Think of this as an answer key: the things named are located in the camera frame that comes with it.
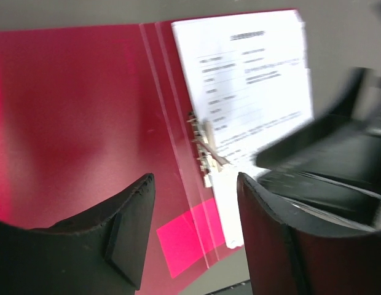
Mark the red plastic folder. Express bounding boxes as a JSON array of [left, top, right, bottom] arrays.
[[0, 21, 242, 294]]

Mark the stack of printed papers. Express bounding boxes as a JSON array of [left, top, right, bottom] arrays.
[[171, 9, 313, 249]]

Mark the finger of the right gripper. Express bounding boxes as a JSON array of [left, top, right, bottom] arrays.
[[254, 68, 381, 227]]

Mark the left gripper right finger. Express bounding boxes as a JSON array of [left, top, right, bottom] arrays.
[[237, 173, 381, 294]]

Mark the metal folder clip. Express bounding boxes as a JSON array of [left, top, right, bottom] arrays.
[[187, 111, 232, 188]]

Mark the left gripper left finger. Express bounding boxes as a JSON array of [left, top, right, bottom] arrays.
[[0, 173, 155, 294]]

